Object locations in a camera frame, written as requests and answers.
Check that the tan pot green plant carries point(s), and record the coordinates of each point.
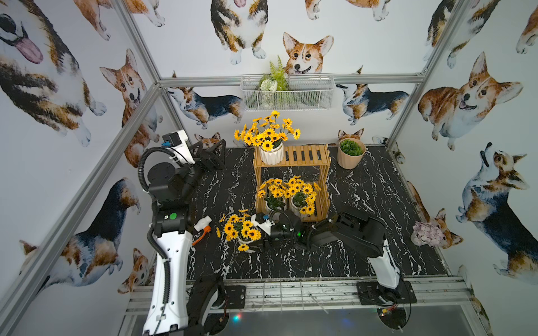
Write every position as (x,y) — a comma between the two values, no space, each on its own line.
(350,153)

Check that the green fern white flower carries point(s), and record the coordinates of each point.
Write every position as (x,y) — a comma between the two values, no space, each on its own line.
(276,80)

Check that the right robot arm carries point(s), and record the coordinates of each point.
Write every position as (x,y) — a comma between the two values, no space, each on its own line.
(356,229)

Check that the pink succulent plant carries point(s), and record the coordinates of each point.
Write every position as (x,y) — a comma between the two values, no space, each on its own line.
(427,234)

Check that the sunflower pot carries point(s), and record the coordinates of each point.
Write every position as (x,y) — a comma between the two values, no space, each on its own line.
(268,135)
(240,229)
(271,195)
(302,197)

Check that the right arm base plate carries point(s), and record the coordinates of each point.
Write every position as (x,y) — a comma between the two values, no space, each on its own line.
(372,293)

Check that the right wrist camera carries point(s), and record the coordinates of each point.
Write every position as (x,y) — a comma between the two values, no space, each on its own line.
(262,222)

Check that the aluminium front rail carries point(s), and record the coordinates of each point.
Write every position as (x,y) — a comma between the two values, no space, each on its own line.
(332,294)

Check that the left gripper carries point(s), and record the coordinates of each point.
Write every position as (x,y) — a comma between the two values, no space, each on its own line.
(205,157)

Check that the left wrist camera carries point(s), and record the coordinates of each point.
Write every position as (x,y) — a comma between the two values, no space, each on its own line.
(178,140)

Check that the white orange spray nozzle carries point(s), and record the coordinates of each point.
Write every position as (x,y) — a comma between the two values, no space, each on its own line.
(203,225)

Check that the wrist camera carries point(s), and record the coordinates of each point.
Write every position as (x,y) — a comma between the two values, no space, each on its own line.
(178,140)
(262,222)

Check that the white wire wall basket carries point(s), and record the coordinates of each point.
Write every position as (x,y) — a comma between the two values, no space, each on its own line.
(306,92)

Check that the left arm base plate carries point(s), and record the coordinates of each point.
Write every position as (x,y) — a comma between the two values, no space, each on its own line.
(229,296)

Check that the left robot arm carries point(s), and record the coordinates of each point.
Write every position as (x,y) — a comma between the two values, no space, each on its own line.
(170,175)

